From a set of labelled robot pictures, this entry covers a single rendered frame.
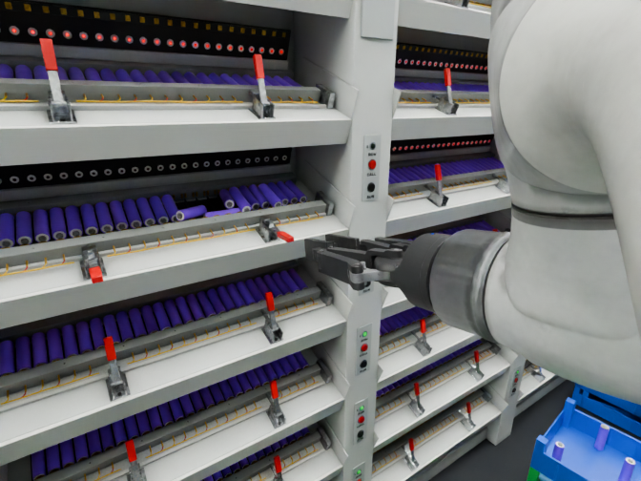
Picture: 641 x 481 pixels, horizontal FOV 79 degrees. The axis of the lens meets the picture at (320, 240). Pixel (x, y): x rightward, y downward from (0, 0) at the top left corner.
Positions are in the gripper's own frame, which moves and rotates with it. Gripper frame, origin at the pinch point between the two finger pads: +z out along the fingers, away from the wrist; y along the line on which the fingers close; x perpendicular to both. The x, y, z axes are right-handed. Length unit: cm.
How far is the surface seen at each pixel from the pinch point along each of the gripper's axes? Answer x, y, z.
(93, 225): 5.5, -26.0, 24.0
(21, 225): 6.7, -34.6, 26.1
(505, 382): -67, 86, 29
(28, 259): 2.6, -34.2, 20.3
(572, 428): -59, 68, -1
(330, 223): 0.2, 12.6, 18.5
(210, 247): 0.0, -10.9, 18.3
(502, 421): -84, 87, 31
